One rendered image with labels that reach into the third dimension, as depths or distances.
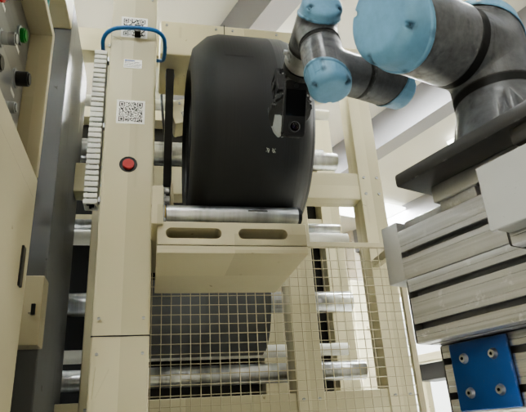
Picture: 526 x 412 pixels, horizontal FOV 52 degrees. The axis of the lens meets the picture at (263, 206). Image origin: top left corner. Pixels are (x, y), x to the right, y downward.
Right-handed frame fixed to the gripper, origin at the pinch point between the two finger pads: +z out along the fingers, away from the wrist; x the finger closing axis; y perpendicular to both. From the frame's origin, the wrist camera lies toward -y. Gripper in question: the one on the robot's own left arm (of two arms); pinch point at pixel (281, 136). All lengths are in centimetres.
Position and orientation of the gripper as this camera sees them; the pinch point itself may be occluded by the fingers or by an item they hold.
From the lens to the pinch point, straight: 123.1
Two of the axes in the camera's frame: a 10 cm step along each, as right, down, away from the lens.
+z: -1.9, 5.0, 8.4
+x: -9.8, -0.3, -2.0
